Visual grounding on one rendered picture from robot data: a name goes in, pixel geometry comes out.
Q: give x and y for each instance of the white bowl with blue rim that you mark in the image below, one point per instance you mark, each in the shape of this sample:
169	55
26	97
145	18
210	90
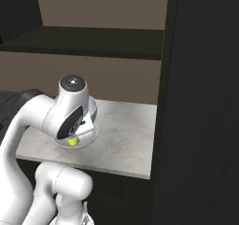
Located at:
93	110

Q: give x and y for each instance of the dark wall cupboard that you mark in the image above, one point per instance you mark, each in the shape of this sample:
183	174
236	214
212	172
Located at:
17	7

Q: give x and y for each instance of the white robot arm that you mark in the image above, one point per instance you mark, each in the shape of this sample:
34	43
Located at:
34	116

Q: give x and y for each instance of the black hob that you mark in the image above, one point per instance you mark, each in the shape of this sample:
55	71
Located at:
7	105

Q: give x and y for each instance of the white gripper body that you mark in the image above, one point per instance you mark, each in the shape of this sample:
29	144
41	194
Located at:
88	126

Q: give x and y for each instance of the dark wall shelf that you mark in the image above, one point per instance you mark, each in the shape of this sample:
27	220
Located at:
93	43

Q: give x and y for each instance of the tall dark cabinet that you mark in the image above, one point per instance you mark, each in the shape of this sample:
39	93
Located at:
199	110

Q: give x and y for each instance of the dark base cabinet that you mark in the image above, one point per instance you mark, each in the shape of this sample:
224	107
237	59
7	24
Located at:
124	197

